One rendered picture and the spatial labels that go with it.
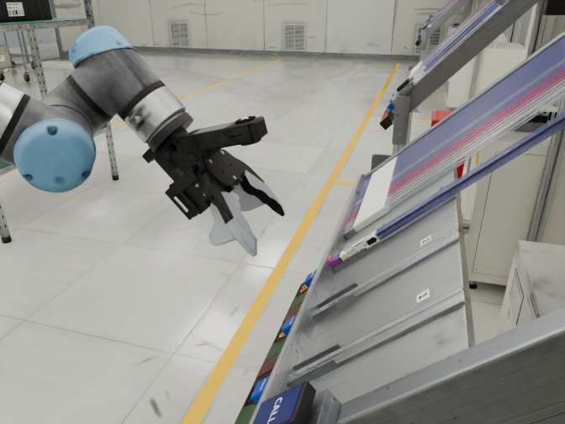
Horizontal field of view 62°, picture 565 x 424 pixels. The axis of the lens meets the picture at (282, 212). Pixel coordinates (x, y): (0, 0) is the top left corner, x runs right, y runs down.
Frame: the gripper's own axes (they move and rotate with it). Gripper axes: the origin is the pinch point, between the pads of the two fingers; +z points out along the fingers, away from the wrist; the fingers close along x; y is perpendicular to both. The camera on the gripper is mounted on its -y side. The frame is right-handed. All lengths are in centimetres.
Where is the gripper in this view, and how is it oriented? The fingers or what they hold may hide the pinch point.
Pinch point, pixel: (272, 229)
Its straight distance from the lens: 66.4
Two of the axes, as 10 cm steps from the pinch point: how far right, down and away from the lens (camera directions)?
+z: 6.5, 7.5, 1.3
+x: -2.9, 4.0, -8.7
